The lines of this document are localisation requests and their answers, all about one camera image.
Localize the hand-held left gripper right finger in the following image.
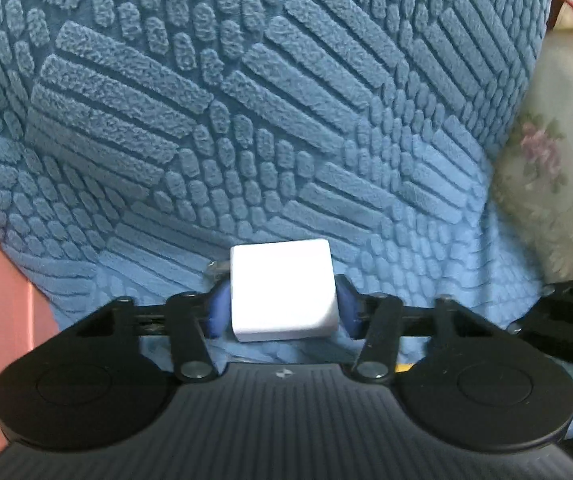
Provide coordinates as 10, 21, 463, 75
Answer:
335, 274, 509, 383

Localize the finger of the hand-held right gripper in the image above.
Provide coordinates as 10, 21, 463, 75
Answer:
509, 274, 573, 373

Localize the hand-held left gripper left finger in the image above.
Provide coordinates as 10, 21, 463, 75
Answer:
74, 282, 232, 382

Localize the white charger cube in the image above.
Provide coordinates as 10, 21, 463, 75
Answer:
209, 238, 339, 343

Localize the floral cream pillow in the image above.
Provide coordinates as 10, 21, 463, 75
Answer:
489, 25, 573, 283

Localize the blue textured blanket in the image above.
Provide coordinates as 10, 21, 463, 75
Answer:
0, 0, 573, 441

